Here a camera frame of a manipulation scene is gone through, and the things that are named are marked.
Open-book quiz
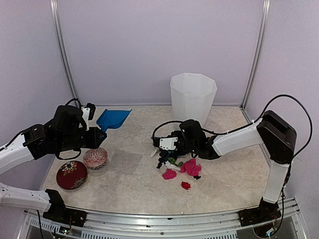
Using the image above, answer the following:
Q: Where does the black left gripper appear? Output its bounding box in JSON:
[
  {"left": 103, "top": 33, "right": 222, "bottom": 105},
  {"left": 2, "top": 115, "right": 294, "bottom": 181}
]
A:
[{"left": 56, "top": 126, "right": 106, "bottom": 152}]

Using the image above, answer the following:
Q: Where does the blue dustpan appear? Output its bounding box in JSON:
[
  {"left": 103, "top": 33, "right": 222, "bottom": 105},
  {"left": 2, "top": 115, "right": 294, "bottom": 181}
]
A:
[{"left": 96, "top": 109, "right": 132, "bottom": 132}]

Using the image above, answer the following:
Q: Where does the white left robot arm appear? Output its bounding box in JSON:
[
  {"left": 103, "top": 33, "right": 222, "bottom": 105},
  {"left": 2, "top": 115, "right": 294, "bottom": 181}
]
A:
[{"left": 0, "top": 103, "right": 107, "bottom": 222}]

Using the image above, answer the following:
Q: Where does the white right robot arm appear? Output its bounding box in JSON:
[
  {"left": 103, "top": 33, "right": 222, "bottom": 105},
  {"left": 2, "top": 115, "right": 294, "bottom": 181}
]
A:
[{"left": 167, "top": 95, "right": 319, "bottom": 214}]

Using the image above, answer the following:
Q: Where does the green black paper scrap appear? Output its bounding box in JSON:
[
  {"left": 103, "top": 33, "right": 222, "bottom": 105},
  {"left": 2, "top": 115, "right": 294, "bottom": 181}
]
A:
[{"left": 168, "top": 157, "right": 183, "bottom": 168}]

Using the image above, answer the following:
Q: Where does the red white patterned bowl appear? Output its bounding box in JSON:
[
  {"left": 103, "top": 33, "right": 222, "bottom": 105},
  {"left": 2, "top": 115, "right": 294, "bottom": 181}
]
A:
[{"left": 83, "top": 147, "right": 108, "bottom": 170}]

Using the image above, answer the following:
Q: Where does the small red paper ball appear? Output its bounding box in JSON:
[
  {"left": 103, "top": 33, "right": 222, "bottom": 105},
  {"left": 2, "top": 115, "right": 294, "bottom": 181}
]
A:
[{"left": 181, "top": 181, "right": 191, "bottom": 190}]

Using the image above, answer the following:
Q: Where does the dark red floral bowl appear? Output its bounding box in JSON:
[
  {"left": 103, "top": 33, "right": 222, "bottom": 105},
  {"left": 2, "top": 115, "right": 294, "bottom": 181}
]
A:
[{"left": 56, "top": 160, "right": 88, "bottom": 190}]

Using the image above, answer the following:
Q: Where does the white translucent plastic bin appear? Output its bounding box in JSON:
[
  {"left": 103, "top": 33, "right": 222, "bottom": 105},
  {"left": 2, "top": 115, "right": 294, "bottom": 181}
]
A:
[{"left": 170, "top": 73, "right": 217, "bottom": 126}]

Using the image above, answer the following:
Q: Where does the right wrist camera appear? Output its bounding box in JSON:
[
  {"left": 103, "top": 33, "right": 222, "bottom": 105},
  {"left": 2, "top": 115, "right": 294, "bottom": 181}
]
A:
[{"left": 153, "top": 130, "right": 182, "bottom": 151}]

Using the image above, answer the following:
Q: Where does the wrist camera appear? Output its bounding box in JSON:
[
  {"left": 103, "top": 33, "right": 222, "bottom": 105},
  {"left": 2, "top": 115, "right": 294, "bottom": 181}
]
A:
[
  {"left": 153, "top": 130, "right": 182, "bottom": 151},
  {"left": 81, "top": 103, "right": 96, "bottom": 131}
]

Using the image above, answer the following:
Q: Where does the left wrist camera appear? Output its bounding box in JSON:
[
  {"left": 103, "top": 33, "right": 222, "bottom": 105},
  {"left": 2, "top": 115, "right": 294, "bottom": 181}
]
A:
[{"left": 81, "top": 103, "right": 96, "bottom": 131}]

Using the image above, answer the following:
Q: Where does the aluminium front rail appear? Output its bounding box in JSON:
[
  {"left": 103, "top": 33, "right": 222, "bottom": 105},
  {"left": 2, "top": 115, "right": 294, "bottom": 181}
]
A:
[{"left": 23, "top": 199, "right": 300, "bottom": 239}]

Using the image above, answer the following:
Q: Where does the aluminium corner post left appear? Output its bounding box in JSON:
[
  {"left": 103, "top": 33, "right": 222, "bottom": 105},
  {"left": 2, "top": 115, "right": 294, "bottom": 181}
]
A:
[{"left": 49, "top": 0, "right": 80, "bottom": 100}]

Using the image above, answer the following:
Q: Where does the aluminium corner post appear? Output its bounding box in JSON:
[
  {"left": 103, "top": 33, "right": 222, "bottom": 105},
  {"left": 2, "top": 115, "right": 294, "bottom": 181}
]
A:
[
  {"left": 49, "top": 0, "right": 80, "bottom": 100},
  {"left": 241, "top": 0, "right": 271, "bottom": 111}
]

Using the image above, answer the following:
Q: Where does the aluminium corner post right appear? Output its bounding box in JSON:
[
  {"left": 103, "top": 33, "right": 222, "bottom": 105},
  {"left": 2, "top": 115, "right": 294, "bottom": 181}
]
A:
[{"left": 241, "top": 0, "right": 271, "bottom": 111}]

